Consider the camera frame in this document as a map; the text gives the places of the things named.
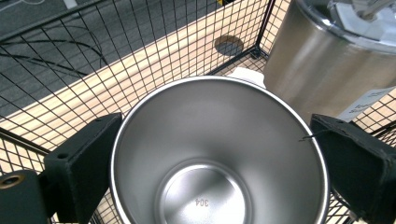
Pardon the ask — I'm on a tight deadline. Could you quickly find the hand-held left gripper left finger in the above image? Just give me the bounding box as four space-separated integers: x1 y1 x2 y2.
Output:
43 112 124 224

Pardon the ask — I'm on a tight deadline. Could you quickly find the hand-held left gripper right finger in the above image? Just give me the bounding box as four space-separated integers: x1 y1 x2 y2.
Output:
309 113 396 224

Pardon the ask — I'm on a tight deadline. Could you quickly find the black wire basket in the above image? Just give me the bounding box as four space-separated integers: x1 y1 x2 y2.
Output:
0 0 396 224

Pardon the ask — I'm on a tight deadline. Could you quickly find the steel tumbler with clear lid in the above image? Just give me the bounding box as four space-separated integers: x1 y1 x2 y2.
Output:
262 0 396 125

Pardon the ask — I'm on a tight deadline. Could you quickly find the steel mug with white handle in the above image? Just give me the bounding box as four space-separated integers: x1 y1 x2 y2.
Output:
108 66 332 224

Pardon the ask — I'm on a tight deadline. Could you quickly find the black floor cable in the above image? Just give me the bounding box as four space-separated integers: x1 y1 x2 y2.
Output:
0 50 92 77
0 23 108 68

